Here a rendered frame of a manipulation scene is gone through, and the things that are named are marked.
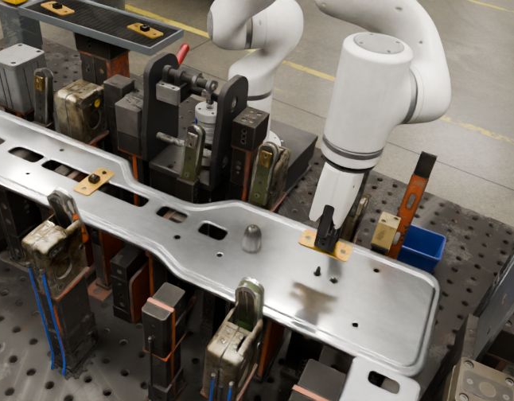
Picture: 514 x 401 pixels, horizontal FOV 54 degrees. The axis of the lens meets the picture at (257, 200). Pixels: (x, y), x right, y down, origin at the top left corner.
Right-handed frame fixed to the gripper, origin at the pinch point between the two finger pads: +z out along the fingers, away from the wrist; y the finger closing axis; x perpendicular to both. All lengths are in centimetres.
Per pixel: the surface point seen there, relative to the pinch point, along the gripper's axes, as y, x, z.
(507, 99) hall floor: -329, 49, 110
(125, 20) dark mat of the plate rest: -37, -66, -7
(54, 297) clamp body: 21.5, -38.6, 16.4
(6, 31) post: -30, -97, 2
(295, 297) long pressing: 6.5, -1.5, 9.4
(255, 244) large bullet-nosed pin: 0.9, -11.5, 7.5
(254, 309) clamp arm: 17.6, -4.4, 1.9
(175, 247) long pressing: 6.9, -23.9, 9.4
